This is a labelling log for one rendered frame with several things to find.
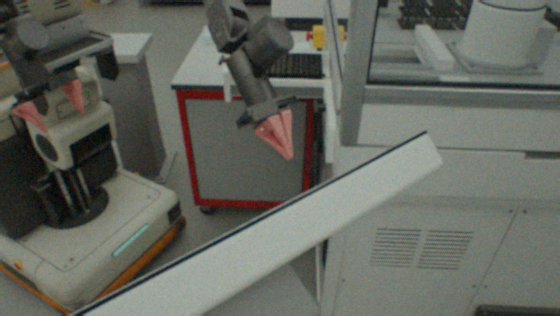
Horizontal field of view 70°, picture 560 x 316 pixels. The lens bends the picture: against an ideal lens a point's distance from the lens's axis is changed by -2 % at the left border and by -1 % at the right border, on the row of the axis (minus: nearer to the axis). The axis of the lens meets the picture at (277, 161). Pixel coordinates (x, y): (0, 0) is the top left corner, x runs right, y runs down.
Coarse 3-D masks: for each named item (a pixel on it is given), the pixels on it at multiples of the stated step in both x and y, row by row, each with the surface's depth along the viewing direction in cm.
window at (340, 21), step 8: (336, 0) 131; (344, 0) 107; (336, 8) 130; (344, 8) 106; (336, 16) 129; (344, 16) 106; (336, 24) 128; (344, 24) 105; (336, 32) 127; (344, 32) 104; (336, 40) 126; (344, 40) 104; (344, 48) 103
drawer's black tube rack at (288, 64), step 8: (288, 56) 143; (296, 56) 143; (304, 56) 144; (312, 56) 143; (320, 56) 143; (280, 64) 138; (288, 64) 138; (296, 64) 137; (304, 64) 138; (312, 64) 137; (320, 64) 138; (272, 72) 132; (280, 72) 133; (288, 72) 132; (296, 72) 132; (304, 72) 132; (312, 72) 132; (320, 72) 133
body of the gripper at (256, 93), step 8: (248, 80) 68; (256, 80) 68; (264, 80) 68; (240, 88) 69; (248, 88) 68; (256, 88) 68; (264, 88) 68; (272, 88) 69; (248, 96) 68; (256, 96) 68; (264, 96) 68; (272, 96) 68; (288, 96) 69; (296, 96) 70; (248, 104) 69; (256, 104) 68; (264, 104) 66; (280, 104) 68; (248, 112) 65; (240, 120) 68; (240, 128) 70
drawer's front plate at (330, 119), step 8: (328, 80) 121; (328, 88) 117; (328, 96) 113; (328, 104) 109; (328, 112) 106; (328, 120) 104; (328, 128) 101; (328, 136) 102; (328, 144) 103; (328, 152) 104; (328, 160) 106
